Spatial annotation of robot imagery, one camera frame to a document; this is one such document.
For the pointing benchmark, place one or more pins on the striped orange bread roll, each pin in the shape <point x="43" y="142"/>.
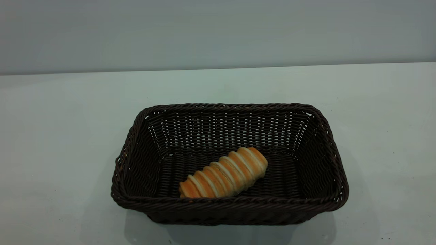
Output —
<point x="224" y="175"/>

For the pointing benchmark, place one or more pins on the black woven wicker basket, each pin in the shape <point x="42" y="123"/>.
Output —
<point x="153" y="153"/>

